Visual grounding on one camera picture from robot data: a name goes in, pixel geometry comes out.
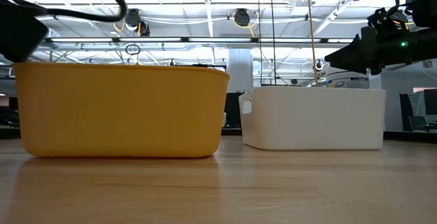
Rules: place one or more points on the black office chair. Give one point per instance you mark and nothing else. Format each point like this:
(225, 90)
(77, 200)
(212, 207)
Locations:
(416, 123)

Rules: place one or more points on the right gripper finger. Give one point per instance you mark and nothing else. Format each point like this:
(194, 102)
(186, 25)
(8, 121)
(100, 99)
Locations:
(356, 69)
(351, 53)

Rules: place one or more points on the white building column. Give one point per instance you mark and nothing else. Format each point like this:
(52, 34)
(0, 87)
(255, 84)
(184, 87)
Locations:
(239, 70)

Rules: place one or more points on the black cabinet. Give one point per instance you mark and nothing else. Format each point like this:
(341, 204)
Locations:
(233, 109)

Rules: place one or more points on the white disinfecting wipes canister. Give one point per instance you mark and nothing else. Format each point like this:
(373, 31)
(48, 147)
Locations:
(345, 80)

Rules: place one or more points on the yellow plastic bin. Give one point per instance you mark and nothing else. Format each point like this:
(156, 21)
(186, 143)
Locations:
(119, 114)

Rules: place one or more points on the small white yellow bottle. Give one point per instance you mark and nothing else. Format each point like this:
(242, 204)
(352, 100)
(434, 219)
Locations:
(224, 119)

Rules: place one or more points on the dark wall screen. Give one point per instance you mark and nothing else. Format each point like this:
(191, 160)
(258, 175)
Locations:
(431, 101)

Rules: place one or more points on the white plastic bin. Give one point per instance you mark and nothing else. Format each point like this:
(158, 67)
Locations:
(314, 121)

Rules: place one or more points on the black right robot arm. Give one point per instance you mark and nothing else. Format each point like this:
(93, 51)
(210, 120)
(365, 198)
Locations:
(425, 5)

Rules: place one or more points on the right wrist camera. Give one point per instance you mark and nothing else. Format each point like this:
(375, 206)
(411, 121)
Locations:
(385, 20)

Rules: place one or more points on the long ceiling light bar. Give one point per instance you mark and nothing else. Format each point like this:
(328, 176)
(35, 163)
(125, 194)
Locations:
(218, 40)

